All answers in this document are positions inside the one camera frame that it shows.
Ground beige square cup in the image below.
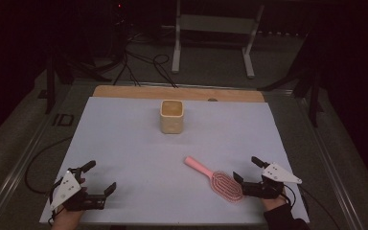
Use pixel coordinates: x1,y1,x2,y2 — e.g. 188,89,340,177
159,99,185,135

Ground white table mat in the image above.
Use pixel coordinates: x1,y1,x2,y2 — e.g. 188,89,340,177
38,96,311,226

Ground pink hairbrush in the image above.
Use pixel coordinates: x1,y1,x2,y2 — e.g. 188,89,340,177
183,155,244,203

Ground white metal stand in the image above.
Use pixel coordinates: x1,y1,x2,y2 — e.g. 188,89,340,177
171,0,265,80

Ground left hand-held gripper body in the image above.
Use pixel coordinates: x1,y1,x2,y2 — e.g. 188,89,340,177
49,168,107,213

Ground black floor cable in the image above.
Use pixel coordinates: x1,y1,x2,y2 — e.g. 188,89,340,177
112,37,179,89

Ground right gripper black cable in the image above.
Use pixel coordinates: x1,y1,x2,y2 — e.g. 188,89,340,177
282,183,342,230

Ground person's left hand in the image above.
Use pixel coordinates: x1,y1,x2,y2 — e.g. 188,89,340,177
51,178,88,230

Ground black tripod stand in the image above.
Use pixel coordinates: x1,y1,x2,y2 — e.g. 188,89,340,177
37,47,113,116
257,32,326,128

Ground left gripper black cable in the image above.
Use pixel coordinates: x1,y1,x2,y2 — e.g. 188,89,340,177
47,175,65,226

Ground metal floor rail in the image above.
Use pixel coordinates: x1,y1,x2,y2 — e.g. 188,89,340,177
262,89,363,230
0,85,89,230

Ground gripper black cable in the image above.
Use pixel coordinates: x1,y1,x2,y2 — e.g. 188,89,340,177
47,175,65,226
282,183,342,230

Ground black floor bracket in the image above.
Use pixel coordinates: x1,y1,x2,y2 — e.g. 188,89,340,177
51,113,76,127

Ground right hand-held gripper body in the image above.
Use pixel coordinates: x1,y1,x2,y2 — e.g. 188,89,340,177
241,162,303,200

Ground black cable beside table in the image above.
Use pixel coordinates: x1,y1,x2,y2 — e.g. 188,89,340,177
24,136,75,196

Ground person's right hand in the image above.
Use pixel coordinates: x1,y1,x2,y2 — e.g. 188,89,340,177
261,190,290,213

